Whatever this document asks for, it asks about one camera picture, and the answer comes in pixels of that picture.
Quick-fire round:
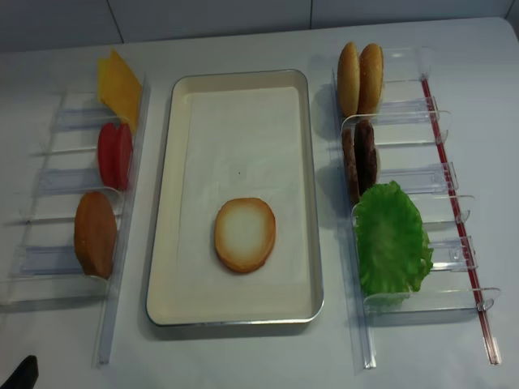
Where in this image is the toasted bread slice on tray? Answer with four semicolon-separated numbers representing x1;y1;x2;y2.
214;198;276;273

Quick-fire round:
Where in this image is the left brown meat patty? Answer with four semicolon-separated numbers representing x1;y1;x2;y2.
341;129;360;206

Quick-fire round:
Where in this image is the brown meat patty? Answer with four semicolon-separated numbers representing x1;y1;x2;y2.
354;119;379;195
341;129;360;206

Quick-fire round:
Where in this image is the right brown meat patty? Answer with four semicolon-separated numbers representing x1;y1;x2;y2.
354;119;379;195

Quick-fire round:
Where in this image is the right red tomato slice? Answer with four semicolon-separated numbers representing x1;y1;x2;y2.
114;123;133;190

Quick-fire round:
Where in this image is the red tomato slice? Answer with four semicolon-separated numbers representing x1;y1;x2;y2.
97;122;118;189
114;123;133;190

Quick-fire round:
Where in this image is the green lettuce leaf in rack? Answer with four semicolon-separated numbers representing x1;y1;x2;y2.
354;181;434;296

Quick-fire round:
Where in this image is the left red tomato slice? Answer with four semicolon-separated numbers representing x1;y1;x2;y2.
97;122;118;189

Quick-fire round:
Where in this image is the front orange cheese slice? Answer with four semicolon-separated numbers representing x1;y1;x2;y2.
106;49;142;134

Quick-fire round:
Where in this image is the back yellow cheese slice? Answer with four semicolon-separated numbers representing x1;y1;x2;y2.
97;58;109;105

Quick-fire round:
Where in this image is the cream metal tray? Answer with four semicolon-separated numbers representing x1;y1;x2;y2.
146;70;324;326

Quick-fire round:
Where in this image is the white paper tray liner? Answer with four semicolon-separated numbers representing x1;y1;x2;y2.
178;88;308;285

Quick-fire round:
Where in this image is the left sesame bun top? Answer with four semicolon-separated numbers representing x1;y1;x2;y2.
337;41;360;118

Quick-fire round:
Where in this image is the sesame bun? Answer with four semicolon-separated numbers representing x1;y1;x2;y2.
358;43;384;114
337;41;360;118

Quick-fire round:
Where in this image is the right clear acrylic rack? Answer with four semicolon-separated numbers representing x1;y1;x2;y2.
332;47;500;369

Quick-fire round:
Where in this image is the clear acrylic rack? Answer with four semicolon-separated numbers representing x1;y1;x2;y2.
1;82;151;365
332;47;500;369

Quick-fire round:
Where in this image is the brown bun slice left rack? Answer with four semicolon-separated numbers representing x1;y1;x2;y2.
74;191;117;280

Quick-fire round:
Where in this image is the right sesame bun top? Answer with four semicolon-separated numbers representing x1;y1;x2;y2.
358;43;384;114

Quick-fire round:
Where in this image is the left clear acrylic rack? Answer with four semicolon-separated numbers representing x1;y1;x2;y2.
1;82;151;365

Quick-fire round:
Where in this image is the black object bottom left corner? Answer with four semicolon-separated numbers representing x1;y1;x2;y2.
1;355;39;389

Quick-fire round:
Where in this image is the red rail strip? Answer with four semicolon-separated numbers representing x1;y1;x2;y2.
421;78;500;354

